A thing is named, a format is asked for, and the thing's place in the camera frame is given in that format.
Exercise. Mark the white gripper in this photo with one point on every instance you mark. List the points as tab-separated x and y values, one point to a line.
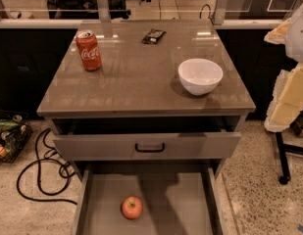
298	36

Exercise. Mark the red apple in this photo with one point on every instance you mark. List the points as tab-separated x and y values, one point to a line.
132	207

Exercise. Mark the grey top drawer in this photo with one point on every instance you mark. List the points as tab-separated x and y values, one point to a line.
113	139

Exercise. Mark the grey drawer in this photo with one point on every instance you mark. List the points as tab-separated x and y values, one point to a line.
113	139
177	200

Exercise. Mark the grey drawer cabinet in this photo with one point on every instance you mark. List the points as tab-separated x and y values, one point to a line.
139	80

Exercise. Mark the grey middle drawer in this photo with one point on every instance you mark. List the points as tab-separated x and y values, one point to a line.
177	200

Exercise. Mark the white ceramic bowl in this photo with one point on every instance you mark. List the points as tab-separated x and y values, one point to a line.
199	76

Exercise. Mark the black stand base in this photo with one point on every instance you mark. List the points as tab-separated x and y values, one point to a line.
283	149

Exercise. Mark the red Coca-Cola can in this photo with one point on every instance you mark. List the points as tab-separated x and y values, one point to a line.
88	49

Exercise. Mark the black drawer handle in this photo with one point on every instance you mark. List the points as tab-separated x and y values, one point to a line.
150	150

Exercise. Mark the black wire basket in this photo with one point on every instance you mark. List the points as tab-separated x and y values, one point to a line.
14	134

